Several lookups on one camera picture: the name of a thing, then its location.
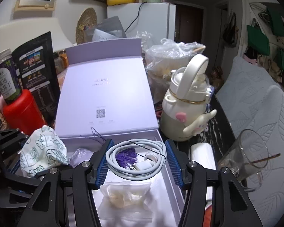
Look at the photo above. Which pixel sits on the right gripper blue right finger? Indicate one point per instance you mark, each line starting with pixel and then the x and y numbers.
pixel 177 161

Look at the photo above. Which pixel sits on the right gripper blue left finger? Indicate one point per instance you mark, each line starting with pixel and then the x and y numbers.
pixel 99 166

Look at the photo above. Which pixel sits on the clear plastic snack bag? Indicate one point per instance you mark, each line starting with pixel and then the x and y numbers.
pixel 125 194

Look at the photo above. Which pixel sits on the purple drawstring pouch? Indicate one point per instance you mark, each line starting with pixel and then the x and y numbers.
pixel 82 148

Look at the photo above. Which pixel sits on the leaf print cloth bag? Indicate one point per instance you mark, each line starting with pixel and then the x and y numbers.
pixel 42 151

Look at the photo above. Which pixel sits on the white tissue roll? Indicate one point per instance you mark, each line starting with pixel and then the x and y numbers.
pixel 202 153

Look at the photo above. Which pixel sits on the cream cartoon water bottle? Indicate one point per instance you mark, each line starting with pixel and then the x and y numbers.
pixel 186 104

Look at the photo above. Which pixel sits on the glass cup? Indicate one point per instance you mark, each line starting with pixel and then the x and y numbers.
pixel 246 157

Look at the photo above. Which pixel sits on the red canister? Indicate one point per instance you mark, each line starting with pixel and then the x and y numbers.
pixel 24 114

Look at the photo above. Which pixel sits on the lavender gift box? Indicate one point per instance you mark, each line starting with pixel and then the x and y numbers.
pixel 106 95

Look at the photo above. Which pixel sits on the leaf pattern chair cover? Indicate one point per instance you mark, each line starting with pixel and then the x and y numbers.
pixel 251 99

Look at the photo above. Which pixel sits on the plastic bag of food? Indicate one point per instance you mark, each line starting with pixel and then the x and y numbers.
pixel 164 59

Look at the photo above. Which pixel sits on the dark label jar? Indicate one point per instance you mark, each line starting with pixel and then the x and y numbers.
pixel 9 84

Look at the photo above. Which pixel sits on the black snack pouch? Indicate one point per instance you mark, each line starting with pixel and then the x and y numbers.
pixel 35 62

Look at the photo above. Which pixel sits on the white refrigerator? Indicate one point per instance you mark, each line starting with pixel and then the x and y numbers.
pixel 157 19

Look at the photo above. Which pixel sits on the green tote bag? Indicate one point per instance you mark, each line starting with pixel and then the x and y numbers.
pixel 257 40

